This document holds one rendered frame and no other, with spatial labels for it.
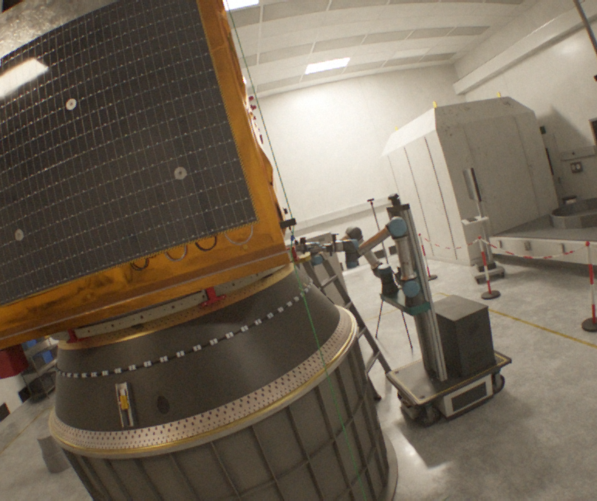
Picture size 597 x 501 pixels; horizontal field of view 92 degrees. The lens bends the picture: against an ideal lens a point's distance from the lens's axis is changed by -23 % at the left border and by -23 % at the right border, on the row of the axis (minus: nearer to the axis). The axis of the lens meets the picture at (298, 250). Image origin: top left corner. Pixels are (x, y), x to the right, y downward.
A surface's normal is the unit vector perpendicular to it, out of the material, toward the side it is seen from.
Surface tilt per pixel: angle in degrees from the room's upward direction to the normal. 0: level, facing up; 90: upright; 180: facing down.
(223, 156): 90
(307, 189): 90
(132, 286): 93
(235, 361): 62
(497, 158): 90
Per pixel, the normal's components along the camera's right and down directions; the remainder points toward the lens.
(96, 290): 0.14, 0.25
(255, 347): 0.40, -0.53
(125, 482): -0.18, 0.15
